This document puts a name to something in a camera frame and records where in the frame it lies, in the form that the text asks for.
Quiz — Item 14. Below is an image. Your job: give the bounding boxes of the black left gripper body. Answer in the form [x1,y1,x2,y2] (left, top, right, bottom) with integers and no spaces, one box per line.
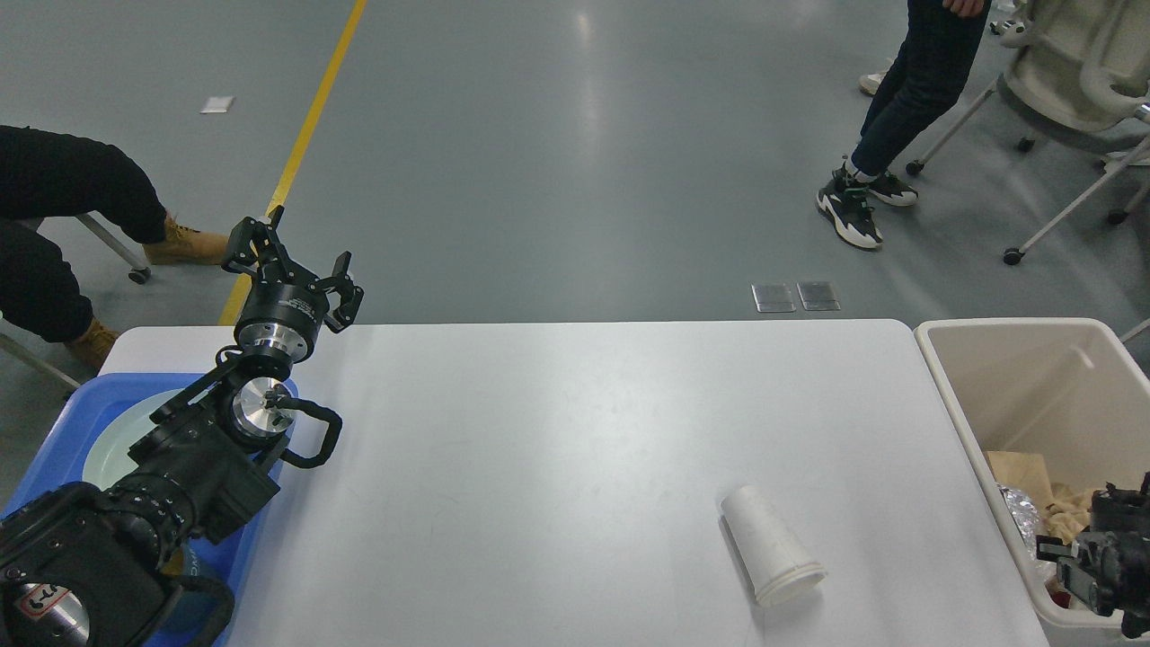
[233,282,330,363]

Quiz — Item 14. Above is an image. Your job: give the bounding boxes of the brown paper ball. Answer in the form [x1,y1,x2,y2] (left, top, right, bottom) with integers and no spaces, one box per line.
[1043,483,1096,545]

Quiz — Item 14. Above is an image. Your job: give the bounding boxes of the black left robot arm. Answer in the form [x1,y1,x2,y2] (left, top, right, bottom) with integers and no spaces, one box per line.
[3,206,363,646]

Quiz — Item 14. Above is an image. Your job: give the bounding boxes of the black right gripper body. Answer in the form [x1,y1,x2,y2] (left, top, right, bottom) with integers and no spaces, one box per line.
[1087,473,1149,639]

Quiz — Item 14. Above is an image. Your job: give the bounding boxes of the white paper cup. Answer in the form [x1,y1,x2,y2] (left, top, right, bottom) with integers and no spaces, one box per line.
[721,484,828,607]

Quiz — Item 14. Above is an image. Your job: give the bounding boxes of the green plate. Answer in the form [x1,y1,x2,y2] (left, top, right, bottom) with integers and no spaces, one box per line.
[82,388,178,491]

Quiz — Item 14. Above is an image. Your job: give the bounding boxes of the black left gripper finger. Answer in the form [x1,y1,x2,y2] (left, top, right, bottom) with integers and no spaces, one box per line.
[219,205,293,282]
[316,251,365,334]

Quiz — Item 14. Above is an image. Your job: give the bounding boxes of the person in dark jeans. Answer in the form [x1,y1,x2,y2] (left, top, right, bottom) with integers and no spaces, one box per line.
[817,1,990,251]

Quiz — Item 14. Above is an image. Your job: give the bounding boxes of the person in black clothes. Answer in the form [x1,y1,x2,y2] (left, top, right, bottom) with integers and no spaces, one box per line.
[0,124,168,344]

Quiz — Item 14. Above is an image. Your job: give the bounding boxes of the silver floor plate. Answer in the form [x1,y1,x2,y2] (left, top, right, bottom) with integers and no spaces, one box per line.
[751,283,797,313]
[797,282,842,311]

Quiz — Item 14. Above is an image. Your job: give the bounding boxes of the tan boot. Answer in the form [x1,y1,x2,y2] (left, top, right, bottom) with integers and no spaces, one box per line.
[141,214,229,265]
[63,318,120,371]

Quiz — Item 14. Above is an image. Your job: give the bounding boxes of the foil wrapper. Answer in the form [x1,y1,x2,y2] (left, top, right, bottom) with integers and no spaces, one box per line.
[997,484,1056,584]

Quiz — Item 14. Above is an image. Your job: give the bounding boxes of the beige plastic bin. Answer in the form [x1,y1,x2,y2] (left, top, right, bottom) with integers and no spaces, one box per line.
[915,318,1149,646]

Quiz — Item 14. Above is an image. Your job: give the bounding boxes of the brown paper bag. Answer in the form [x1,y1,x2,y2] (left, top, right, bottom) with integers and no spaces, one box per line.
[983,450,1053,513]

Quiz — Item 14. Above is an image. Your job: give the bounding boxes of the person in beige trousers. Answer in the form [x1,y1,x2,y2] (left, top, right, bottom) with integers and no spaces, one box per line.
[858,70,888,97]

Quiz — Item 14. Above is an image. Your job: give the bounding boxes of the white office chair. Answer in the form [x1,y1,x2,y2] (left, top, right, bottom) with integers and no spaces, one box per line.
[905,1,1149,265]

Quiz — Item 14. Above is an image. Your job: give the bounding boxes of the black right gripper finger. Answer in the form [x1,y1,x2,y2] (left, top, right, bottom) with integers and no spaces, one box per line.
[1036,534,1119,616]

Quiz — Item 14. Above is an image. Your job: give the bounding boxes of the grey chair leg with caster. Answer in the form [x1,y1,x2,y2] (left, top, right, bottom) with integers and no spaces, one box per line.
[77,213,152,284]

